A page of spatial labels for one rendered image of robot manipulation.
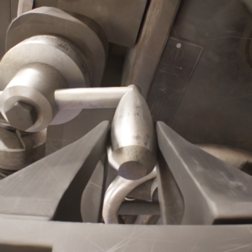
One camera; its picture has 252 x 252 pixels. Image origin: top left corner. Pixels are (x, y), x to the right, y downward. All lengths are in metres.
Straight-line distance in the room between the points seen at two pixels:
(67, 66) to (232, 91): 0.18
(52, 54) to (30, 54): 0.02
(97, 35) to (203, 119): 0.15
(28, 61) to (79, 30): 0.05
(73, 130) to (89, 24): 0.13
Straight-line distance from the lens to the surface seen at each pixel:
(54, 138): 0.29
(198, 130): 0.28
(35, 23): 0.20
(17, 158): 0.79
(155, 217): 0.74
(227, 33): 0.24
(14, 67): 0.19
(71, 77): 0.17
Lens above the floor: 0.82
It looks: 7 degrees down
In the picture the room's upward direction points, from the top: 77 degrees counter-clockwise
